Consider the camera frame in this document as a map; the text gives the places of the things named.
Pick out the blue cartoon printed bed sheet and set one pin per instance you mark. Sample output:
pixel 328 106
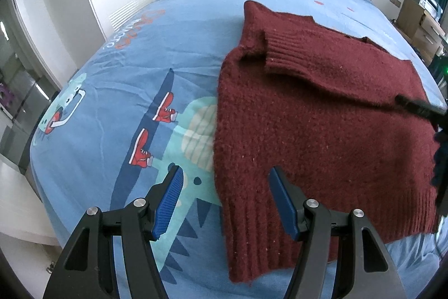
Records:
pixel 122 74

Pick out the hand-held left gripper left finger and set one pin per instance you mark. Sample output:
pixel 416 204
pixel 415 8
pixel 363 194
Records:
pixel 169 204

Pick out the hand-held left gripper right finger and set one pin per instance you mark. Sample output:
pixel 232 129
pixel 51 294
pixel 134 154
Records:
pixel 283 204

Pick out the wooden drawer cabinet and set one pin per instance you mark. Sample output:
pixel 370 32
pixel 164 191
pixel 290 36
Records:
pixel 420 29

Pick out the grey glossy cabinet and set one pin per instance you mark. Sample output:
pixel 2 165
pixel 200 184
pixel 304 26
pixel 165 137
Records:
pixel 24 103

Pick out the dark red knitted sweater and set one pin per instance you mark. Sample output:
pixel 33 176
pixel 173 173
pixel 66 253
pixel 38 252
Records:
pixel 315 127

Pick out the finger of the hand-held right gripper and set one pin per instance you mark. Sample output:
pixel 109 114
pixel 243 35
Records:
pixel 420 108

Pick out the white low cabinet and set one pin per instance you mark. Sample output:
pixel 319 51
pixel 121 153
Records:
pixel 21 201

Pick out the wall socket beside cabinet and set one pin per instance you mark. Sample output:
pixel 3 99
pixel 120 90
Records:
pixel 394 1

